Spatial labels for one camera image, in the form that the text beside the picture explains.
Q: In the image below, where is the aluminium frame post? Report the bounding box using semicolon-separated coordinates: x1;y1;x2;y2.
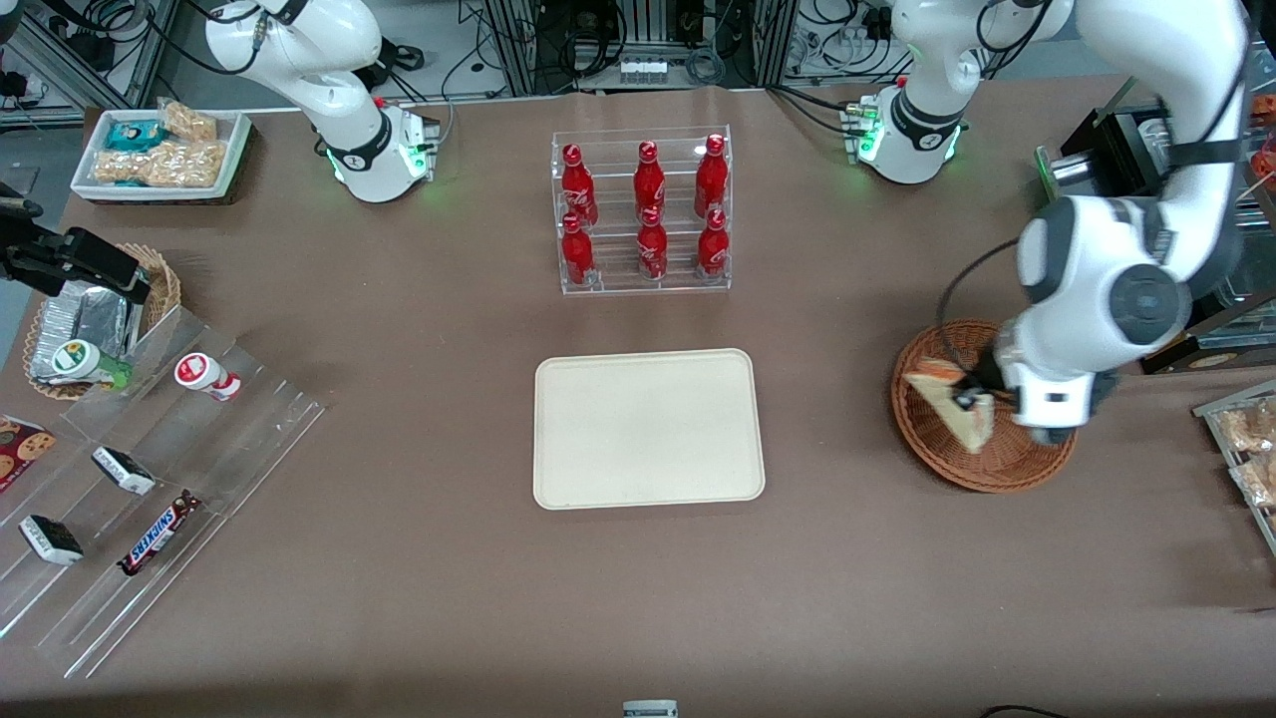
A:
753;0;798;86
483;0;539;96

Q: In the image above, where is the teal snack packet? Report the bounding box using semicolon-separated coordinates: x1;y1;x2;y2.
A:
105;120;165;153

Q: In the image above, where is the clear acrylic bottle rack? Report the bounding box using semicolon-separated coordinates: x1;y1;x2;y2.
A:
551;125;733;296

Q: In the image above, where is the grey snack tray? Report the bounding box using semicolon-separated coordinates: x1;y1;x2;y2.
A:
1193;379;1276;556

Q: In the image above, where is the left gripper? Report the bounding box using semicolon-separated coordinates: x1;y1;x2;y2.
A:
952;342;1106;430

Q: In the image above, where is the light wicker basket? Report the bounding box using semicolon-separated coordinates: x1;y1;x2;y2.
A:
22;242;183;402

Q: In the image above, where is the white plastic bin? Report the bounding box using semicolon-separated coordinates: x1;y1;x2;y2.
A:
70;108;252;200

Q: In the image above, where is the black metal appliance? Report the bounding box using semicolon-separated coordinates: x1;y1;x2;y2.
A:
1037;75;1276;375

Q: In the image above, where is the green capped yogurt bottle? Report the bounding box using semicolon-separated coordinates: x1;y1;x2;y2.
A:
52;339;134;391

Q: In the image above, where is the clear acrylic tiered shelf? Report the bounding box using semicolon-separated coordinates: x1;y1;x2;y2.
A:
0;304;328;681

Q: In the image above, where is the foil wrapped packet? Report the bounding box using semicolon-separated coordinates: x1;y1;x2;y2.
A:
55;282;136;360
28;299;76;385

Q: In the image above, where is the Snickers chocolate bar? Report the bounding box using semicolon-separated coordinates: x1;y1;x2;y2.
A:
117;490;203;577

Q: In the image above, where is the small rice cracker packet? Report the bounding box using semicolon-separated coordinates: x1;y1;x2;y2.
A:
159;99;218;143

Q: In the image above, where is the large rice cracker packet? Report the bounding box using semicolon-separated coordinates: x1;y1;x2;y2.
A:
93;140;228;188

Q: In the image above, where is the brown wicker basket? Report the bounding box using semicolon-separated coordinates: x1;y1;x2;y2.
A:
890;318;1081;495

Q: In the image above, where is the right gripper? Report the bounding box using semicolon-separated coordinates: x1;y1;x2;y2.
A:
0;194;153;305

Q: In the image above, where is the cream plastic tray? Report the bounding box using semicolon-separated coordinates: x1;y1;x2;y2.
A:
533;348;767;512

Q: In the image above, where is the red cola bottle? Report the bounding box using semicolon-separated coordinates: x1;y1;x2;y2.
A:
694;134;730;218
697;207;730;279
560;143;600;228
636;206;670;281
560;213;597;288
634;141;667;215

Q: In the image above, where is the red cookie box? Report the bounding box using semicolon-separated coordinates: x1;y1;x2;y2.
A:
0;414;58;495

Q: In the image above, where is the clear wrapped snack packet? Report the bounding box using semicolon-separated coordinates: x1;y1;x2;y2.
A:
1218;397;1276;455
1229;454;1276;512

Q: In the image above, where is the triangular sandwich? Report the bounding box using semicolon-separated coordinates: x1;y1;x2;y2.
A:
902;356;996;455

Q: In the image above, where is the red capped yogurt bottle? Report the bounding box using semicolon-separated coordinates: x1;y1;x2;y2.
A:
174;352;243;403

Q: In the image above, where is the black and white box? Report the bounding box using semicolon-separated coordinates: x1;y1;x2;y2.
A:
91;446;158;497
18;515;86;567

